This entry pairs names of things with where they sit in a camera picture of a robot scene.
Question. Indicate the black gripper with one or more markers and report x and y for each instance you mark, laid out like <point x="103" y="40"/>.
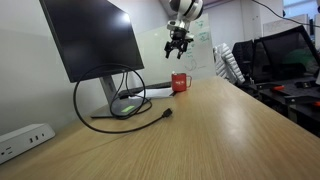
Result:
<point x="180" y="36"/>

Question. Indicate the white red-dotted marker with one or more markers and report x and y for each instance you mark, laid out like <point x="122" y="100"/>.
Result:
<point x="174" y="72"/>

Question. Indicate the red travel mug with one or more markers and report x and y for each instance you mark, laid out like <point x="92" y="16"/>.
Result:
<point x="178" y="83"/>

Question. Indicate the glass whiteboard with writing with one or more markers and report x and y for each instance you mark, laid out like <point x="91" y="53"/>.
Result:
<point x="203" y="63"/>

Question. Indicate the white paper sheet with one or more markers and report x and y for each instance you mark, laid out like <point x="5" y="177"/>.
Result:
<point x="156" y="93"/>

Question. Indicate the white puffy jacket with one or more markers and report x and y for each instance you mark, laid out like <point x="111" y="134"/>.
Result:
<point x="228" y="63"/>

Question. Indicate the black office chair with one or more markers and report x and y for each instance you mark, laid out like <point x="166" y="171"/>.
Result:
<point x="243" y="56"/>

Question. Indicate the green sticker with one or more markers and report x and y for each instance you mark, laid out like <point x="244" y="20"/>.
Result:
<point x="128" y="109"/>

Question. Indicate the grey monitor stand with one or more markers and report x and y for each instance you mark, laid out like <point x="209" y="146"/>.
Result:
<point x="108" y="88"/>

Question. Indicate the black computer monitor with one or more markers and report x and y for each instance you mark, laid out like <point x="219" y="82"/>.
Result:
<point x="90" y="36"/>

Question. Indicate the black device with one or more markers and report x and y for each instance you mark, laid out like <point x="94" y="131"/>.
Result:
<point x="304" y="84"/>

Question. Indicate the black side table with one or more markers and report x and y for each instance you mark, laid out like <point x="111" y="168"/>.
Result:
<point x="300" y="113"/>

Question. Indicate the small orange object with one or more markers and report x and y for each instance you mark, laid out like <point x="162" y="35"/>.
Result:
<point x="316" y="104"/>

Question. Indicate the white power strip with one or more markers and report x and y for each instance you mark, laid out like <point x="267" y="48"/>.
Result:
<point x="23" y="140"/>

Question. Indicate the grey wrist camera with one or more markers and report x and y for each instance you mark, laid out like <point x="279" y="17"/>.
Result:
<point x="172" y="25"/>

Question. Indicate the white wall board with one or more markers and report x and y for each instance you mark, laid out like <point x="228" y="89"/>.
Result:
<point x="286" y="25"/>

